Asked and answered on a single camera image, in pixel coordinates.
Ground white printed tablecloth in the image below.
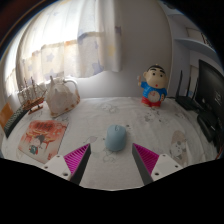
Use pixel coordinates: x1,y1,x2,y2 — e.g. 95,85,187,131
1,96,221,191

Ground white wall shelf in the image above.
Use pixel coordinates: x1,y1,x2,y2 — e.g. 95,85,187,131
174,36,218,58

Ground black router with antennas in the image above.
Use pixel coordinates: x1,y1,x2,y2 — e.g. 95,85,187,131
174,69,201,111

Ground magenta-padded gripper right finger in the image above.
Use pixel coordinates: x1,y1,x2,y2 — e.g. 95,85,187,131
131,142,184,186

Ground orange wooden chair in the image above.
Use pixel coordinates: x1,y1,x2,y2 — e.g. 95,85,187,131
0,102,15,131

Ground sheer star-print curtain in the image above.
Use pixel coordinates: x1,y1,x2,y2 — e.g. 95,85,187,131
4,0,124,98

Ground wooden model sailing ship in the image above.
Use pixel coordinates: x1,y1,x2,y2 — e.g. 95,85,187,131
17,76,48,115

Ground white ceramic pitcher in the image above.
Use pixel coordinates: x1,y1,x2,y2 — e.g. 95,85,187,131
44,75,81,118

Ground black monitor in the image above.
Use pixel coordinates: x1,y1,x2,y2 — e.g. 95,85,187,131
194,59,224,153

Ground cartoon boy figure clock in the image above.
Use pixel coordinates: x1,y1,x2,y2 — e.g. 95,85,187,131
137,64,169,108

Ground light blue computer mouse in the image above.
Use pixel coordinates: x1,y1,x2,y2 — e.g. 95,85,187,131
104,124,128,153

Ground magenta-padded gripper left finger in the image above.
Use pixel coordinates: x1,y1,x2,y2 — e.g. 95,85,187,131
42,143,92,186

